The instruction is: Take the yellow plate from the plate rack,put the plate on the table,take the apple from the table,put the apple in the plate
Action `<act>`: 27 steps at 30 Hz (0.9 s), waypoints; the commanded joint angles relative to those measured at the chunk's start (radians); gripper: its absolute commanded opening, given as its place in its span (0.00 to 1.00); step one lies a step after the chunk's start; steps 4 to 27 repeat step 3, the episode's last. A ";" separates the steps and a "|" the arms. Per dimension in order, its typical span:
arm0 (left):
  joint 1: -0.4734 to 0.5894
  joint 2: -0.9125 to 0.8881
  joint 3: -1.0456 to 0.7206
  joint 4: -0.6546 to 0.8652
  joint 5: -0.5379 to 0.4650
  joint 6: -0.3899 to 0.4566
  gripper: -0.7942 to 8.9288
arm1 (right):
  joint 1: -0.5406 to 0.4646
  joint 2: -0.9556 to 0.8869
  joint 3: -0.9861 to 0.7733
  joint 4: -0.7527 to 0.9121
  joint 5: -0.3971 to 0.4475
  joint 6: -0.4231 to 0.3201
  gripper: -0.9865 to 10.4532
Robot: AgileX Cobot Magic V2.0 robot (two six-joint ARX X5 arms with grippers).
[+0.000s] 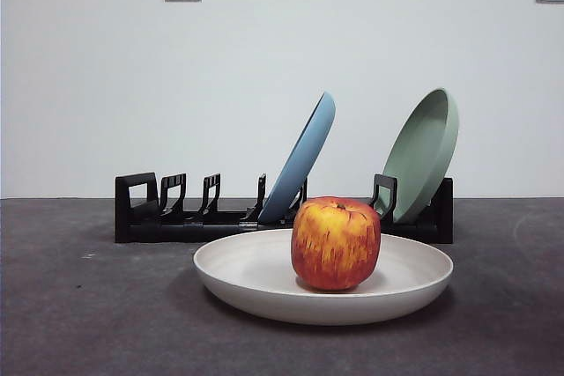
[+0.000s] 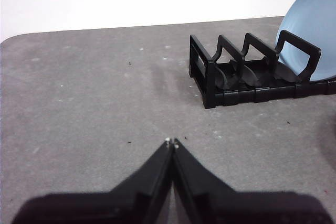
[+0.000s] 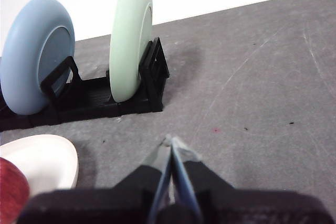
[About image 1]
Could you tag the green plate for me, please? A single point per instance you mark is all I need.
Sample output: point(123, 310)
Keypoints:
point(418, 160)

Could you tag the black plate rack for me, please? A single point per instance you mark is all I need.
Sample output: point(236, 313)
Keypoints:
point(141, 231)

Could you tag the blue plate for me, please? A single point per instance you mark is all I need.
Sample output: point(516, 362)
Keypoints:
point(299, 160)

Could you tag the red and yellow apple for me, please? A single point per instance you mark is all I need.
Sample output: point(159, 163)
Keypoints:
point(335, 244)

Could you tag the pale yellow cream plate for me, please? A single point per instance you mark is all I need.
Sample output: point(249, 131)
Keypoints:
point(247, 270)

